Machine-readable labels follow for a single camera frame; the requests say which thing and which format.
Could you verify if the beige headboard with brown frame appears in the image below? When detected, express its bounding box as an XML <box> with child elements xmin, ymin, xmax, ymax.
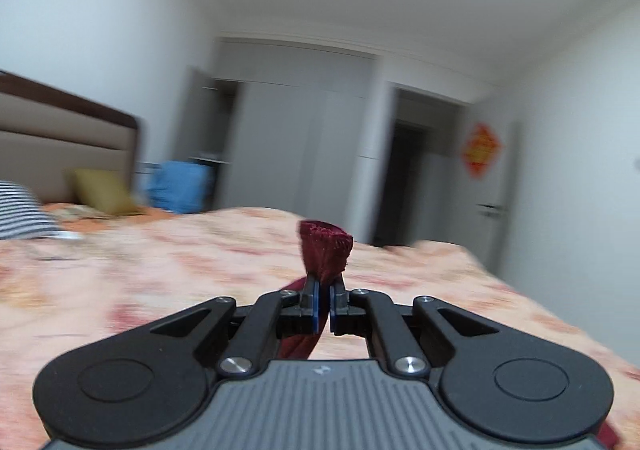
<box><xmin>0</xmin><ymin>70</ymin><xmax>144</xmax><ymax>207</ymax></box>

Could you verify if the white wardrobe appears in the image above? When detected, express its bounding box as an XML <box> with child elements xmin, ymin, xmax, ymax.
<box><xmin>175</xmin><ymin>37</ymin><xmax>386</xmax><ymax>245</ymax></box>

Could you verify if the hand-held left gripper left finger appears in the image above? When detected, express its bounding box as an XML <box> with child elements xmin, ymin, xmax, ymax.
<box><xmin>149</xmin><ymin>275</ymin><xmax>321</xmax><ymax>378</ymax></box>

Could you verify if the blue cloth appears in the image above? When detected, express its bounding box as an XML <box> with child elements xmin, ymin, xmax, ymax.
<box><xmin>145</xmin><ymin>160</ymin><xmax>214</xmax><ymax>215</ymax></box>

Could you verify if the red diamond door decoration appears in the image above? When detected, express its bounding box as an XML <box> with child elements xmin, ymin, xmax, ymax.
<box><xmin>460</xmin><ymin>124</ymin><xmax>506</xmax><ymax>181</ymax></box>

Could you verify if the dark red knit garment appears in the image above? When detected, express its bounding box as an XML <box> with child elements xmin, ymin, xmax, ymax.
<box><xmin>277</xmin><ymin>219</ymin><xmax>621</xmax><ymax>450</ymax></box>

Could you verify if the olive yellow pillow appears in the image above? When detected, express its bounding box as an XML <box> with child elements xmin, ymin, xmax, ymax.
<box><xmin>67</xmin><ymin>168</ymin><xmax>144</xmax><ymax>217</ymax></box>

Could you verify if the white door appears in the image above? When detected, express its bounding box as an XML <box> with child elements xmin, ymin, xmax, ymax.
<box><xmin>462</xmin><ymin>117</ymin><xmax>521</xmax><ymax>281</ymax></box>

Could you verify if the white door frame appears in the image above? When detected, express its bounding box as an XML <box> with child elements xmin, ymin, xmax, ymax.
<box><xmin>372</xmin><ymin>82</ymin><xmax>476</xmax><ymax>251</ymax></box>

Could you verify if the floral orange blanket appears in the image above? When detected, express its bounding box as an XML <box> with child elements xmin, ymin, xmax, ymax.
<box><xmin>0</xmin><ymin>202</ymin><xmax>640</xmax><ymax>450</ymax></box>

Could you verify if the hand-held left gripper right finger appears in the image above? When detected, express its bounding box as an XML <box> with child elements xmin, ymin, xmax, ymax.
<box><xmin>329</xmin><ymin>275</ymin><xmax>502</xmax><ymax>379</ymax></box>

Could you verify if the black white striped pillow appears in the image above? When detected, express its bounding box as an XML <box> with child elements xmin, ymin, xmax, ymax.
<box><xmin>0</xmin><ymin>180</ymin><xmax>64</xmax><ymax>241</ymax></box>

